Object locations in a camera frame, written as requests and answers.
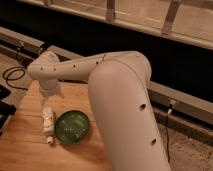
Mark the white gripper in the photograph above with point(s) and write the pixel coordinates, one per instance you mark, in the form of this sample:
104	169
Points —
49	87

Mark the small white bottle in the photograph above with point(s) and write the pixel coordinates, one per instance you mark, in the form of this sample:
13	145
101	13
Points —
48	124

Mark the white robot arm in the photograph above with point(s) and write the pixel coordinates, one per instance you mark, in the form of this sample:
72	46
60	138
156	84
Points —
118	94

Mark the green ceramic bowl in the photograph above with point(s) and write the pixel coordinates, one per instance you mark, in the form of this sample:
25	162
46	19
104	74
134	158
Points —
71	127

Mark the black equipment at left edge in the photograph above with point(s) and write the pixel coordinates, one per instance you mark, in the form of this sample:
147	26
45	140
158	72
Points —
6	110

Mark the metal floor rail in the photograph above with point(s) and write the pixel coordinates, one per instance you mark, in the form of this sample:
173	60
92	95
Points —
186	103

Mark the wooden window frame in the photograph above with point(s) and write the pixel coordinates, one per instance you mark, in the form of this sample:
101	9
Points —
187	21

